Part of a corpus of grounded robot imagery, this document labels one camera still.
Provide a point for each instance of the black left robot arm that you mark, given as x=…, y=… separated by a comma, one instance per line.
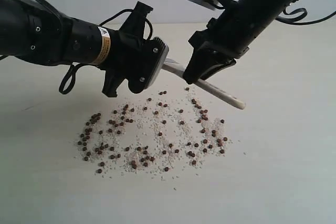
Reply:
x=31, y=33

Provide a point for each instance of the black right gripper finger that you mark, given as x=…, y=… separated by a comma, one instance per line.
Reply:
x=215, y=68
x=202, y=65

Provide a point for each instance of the wooden handle paint brush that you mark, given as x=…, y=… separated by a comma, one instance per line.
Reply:
x=177, y=69

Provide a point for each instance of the brown beans and white grains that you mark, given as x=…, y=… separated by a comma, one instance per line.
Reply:
x=132, y=141

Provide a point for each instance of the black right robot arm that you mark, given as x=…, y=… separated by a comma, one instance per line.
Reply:
x=261, y=14

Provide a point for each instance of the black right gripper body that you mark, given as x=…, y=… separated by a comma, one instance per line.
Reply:
x=230, y=30

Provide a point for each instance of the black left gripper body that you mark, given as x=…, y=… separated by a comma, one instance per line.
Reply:
x=135, y=55

